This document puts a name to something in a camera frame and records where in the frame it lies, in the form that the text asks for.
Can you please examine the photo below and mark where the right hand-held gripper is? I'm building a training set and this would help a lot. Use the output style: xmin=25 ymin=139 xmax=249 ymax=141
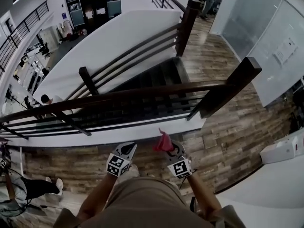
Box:
xmin=165 ymin=140 xmax=193 ymax=180

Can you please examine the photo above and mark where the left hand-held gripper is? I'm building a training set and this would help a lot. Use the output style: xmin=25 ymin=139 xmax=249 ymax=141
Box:
xmin=106 ymin=142 xmax=138 ymax=177

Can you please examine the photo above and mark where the pink cloth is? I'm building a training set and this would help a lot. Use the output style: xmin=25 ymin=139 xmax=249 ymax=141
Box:
xmin=152 ymin=127 xmax=174 ymax=152

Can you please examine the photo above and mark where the dark wooden railing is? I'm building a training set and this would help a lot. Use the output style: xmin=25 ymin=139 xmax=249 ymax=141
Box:
xmin=0 ymin=79 xmax=236 ymax=140

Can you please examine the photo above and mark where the person's left forearm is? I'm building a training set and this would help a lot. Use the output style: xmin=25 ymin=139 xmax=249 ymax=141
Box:
xmin=76 ymin=172 xmax=120 ymax=222

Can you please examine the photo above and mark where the person's right forearm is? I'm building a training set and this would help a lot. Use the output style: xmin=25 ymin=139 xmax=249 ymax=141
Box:
xmin=186 ymin=174 xmax=223 ymax=219

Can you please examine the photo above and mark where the person's white shoe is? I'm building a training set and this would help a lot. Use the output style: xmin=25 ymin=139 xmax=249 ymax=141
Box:
xmin=127 ymin=164 xmax=140 ymax=179

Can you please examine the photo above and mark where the person's khaki shirt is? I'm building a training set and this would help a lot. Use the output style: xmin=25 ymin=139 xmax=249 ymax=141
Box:
xmin=52 ymin=176 xmax=248 ymax=228

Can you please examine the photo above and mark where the dark wooden staircase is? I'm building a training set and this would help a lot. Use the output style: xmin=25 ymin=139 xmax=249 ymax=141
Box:
xmin=76 ymin=57 xmax=193 ymax=128

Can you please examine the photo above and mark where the stair balustrade with wooden rails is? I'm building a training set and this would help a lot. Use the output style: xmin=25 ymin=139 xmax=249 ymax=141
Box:
xmin=68 ymin=0 xmax=200 ymax=98

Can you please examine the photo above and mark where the white appliance with red label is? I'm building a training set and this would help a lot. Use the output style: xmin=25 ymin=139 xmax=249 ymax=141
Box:
xmin=259 ymin=128 xmax=304 ymax=165

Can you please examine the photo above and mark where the white paper notice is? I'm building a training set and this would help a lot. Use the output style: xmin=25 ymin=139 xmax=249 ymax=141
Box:
xmin=272 ymin=37 xmax=299 ymax=66

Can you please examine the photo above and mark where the black-framed glazed room window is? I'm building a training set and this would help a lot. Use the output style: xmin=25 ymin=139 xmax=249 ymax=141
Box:
xmin=62 ymin=0 xmax=122 ymax=27

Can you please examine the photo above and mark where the black mezzanine guardrail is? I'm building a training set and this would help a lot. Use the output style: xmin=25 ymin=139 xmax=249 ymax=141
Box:
xmin=0 ymin=0 xmax=50 ymax=74

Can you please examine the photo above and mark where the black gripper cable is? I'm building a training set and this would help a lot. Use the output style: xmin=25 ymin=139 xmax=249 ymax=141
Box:
xmin=179 ymin=168 xmax=198 ymax=190

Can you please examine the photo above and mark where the brown wooden newel post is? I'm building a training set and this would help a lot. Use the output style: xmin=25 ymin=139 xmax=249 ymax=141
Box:
xmin=199 ymin=57 xmax=262 ymax=119

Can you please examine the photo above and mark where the black floor cable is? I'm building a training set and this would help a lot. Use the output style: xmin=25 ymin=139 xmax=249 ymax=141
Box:
xmin=26 ymin=203 xmax=64 ymax=210

